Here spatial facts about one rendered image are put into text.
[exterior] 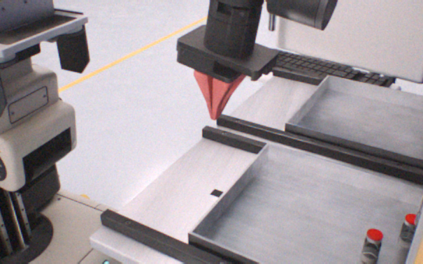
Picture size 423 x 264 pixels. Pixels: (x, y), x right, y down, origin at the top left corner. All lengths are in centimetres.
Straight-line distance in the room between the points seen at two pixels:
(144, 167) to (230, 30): 189
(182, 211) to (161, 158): 169
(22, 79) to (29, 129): 12
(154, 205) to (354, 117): 48
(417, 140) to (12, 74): 90
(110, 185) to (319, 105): 143
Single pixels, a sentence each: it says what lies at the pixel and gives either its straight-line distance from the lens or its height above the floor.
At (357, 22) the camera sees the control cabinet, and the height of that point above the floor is 95.
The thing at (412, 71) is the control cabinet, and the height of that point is 84.
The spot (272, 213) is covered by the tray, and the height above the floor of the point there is 88.
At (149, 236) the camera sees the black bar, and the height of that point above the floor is 90.
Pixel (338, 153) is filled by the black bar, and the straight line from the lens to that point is 83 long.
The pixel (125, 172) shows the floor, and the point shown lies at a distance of 231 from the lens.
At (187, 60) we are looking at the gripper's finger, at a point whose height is 115.
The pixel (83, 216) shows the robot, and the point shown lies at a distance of 165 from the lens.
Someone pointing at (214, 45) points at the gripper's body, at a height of 117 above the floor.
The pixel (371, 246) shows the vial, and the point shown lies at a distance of 63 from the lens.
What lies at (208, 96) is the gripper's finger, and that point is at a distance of 52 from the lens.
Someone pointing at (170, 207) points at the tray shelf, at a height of 88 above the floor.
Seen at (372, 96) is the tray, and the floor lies 89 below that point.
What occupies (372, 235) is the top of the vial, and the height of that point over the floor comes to 93.
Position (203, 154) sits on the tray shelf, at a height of 88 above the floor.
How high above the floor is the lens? 134
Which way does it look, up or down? 30 degrees down
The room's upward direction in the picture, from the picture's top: straight up
